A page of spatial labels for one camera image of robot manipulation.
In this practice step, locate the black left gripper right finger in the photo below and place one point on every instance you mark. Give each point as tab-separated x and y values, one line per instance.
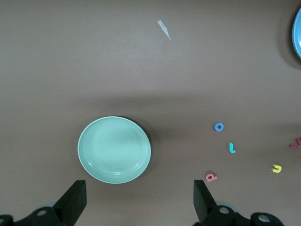
204	204

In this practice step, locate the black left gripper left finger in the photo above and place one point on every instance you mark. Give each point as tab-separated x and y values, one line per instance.
70	202

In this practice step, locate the pink foam letter p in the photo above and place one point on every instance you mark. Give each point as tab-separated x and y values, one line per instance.
214	177

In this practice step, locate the teal foam letter l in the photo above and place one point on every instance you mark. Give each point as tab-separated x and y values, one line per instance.
231	147

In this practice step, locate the blue foam letter o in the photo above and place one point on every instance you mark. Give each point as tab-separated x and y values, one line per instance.
215	127

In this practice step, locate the light green round plate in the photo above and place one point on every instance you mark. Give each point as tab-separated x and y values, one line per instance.
114	150

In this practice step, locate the yellow foam letter u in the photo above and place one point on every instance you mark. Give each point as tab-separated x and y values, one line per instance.
279	168

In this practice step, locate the small red foam bar letter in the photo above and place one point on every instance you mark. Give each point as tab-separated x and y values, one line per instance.
294	147

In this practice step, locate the dark red foam letter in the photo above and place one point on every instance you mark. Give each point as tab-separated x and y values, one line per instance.
299	141

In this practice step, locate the brown table cover sheet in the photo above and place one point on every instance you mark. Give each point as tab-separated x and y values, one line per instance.
70	58

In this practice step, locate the white paper scrap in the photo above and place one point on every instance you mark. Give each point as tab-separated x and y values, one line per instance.
163	28

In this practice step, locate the blue round plate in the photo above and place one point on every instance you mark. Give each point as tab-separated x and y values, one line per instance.
298	33

